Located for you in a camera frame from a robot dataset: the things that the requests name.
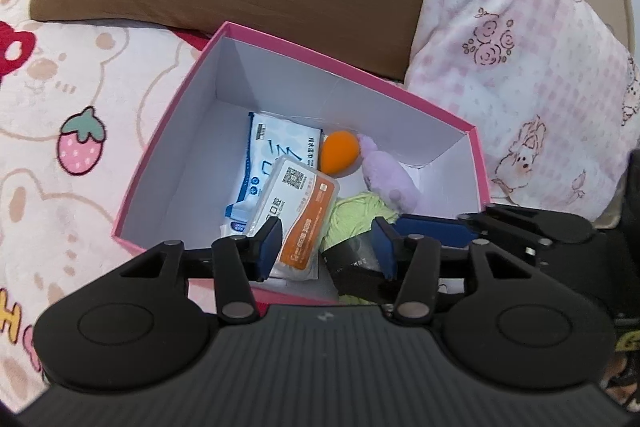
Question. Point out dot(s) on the orange makeup sponge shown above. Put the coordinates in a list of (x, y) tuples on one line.
[(337, 154)]

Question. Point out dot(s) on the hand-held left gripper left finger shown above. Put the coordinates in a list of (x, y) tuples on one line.
[(270, 247)]

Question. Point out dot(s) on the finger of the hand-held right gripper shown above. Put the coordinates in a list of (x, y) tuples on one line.
[(440, 227)]

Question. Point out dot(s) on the pink checked pillow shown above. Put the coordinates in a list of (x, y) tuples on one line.
[(525, 57)]

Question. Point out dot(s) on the clear plastic mask packet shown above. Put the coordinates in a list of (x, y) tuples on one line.
[(305, 207)]

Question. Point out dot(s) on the green yarn ball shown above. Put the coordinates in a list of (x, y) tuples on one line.
[(355, 212)]

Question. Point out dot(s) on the blue tissue pack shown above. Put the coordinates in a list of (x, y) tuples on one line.
[(270, 152)]

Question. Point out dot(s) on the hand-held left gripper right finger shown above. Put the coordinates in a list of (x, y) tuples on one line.
[(385, 247)]

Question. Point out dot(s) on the purple plush toy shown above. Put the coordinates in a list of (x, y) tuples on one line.
[(385, 177)]

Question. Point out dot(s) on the pink cardboard box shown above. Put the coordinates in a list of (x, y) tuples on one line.
[(165, 157)]

